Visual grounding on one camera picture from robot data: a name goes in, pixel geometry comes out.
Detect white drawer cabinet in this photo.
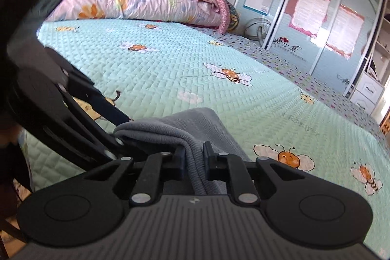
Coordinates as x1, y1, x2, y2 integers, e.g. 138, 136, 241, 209
350, 72, 385, 115

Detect sliding door wardrobe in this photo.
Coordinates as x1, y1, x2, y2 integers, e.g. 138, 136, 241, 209
235, 0, 384, 94

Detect blue fleece pants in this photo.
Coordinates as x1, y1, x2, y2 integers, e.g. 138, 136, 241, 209
113, 107, 249, 195

